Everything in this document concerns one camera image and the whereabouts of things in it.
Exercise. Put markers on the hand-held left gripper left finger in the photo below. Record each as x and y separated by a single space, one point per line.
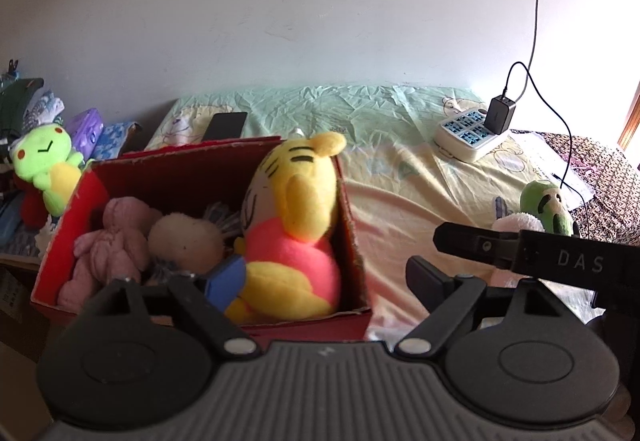
225 282

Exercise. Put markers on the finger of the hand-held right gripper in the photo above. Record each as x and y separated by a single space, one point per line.
475 243

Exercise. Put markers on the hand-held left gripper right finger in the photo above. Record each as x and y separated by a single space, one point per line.
422 277

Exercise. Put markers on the white rabbit plush toy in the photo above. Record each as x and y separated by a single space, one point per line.
515 221

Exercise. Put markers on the green pea plush toy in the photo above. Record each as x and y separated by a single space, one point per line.
547 206

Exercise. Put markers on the yellow tiger plush toy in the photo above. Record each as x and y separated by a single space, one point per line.
295 231

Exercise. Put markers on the pink plush toy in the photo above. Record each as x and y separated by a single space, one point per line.
112 246

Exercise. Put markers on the red cardboard box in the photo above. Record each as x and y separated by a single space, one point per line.
165 171

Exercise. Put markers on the beige plush doll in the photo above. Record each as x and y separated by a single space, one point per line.
185 243

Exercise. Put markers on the brown floral blanket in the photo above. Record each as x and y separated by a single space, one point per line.
610 191

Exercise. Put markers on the white power strip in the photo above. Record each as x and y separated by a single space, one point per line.
467 136

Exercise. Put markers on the white paper booklet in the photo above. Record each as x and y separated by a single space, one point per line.
545 158

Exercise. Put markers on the black charger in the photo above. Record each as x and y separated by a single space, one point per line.
502 116

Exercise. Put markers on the black phone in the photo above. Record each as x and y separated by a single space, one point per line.
225 126

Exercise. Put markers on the blue patterned cloth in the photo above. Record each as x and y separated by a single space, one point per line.
115 141

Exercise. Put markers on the purple box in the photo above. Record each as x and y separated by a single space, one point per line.
86 131

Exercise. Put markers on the red plush toy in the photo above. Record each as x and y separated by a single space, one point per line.
32 206

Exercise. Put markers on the green frog plush toy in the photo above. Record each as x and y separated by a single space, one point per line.
45 161

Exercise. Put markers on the white patterned cloth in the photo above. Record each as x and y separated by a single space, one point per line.
42 108

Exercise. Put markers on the dark green bag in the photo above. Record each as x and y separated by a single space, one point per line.
17 106

